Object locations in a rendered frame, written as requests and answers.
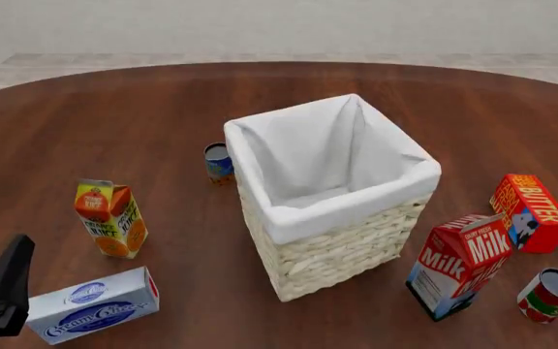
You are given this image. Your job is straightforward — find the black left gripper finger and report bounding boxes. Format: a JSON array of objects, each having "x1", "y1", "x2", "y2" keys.
[{"x1": 0, "y1": 233, "x2": 36, "y2": 305}]

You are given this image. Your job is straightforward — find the white-lined wicker basket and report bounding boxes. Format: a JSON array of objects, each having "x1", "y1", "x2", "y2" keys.
[{"x1": 223, "y1": 93, "x2": 443, "y2": 303}]

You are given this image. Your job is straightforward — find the tomato sauce tin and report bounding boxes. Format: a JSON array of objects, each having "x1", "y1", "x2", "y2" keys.
[{"x1": 515, "y1": 267, "x2": 558, "y2": 326}]

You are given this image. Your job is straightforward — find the cream cheese box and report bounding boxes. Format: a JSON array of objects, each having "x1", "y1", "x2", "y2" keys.
[{"x1": 24, "y1": 265, "x2": 161, "y2": 346}]

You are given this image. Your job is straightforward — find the orange juice carton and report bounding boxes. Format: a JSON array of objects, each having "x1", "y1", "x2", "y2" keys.
[{"x1": 74, "y1": 177, "x2": 150, "y2": 261}]

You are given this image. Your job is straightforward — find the blue food tin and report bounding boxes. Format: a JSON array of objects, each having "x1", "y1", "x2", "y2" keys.
[{"x1": 203, "y1": 142, "x2": 236, "y2": 188}]

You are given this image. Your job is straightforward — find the red milk carton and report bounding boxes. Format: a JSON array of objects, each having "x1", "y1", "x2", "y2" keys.
[{"x1": 404, "y1": 212, "x2": 514, "y2": 323}]

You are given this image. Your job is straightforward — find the red butter box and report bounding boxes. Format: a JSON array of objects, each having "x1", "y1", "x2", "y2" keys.
[{"x1": 488, "y1": 173, "x2": 558, "y2": 255}]

